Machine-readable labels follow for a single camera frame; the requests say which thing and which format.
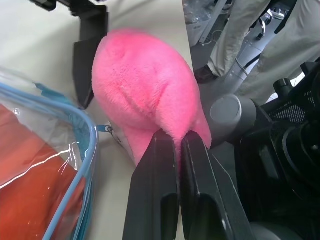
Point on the person's khaki trouser leg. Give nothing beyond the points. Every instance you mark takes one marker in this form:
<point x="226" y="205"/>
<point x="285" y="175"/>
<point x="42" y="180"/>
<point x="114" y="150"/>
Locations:
<point x="232" y="42"/>
<point x="287" y="45"/>

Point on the clear plastic bag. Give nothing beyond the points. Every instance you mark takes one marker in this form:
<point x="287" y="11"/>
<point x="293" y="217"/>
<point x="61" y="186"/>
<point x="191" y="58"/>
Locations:
<point x="197" y="17"/>

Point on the dark brown shoe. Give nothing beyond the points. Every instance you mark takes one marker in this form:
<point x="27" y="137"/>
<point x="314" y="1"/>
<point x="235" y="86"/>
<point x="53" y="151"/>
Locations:
<point x="205" y="74"/>

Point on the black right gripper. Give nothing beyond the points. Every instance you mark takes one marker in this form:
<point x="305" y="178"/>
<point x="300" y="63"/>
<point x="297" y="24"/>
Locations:
<point x="47" y="3"/>

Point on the pink fluffy cloth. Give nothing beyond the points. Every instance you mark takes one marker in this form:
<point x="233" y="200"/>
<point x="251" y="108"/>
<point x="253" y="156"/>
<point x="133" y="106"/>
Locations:
<point x="142" y="82"/>

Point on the blue zipper pull tab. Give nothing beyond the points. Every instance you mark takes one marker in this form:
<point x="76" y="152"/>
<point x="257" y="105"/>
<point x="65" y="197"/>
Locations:
<point x="103" y="128"/>

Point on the grey robot body joint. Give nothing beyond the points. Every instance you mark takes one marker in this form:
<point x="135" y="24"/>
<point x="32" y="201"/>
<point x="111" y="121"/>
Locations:
<point x="230" y="117"/>

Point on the orange cloth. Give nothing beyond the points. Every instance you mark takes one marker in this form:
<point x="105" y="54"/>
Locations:
<point x="27" y="190"/>

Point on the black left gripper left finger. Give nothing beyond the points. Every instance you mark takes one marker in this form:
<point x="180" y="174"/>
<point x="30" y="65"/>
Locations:
<point x="152" y="175"/>

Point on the black chair caster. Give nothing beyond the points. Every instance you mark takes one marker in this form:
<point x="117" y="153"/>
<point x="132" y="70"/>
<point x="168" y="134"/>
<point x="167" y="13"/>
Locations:
<point x="263" y="23"/>

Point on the clear plastic pouch blue trim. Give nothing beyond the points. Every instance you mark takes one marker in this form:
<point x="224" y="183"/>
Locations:
<point x="85" y="140"/>

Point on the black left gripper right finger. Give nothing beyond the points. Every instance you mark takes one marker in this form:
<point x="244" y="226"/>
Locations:
<point x="205" y="190"/>

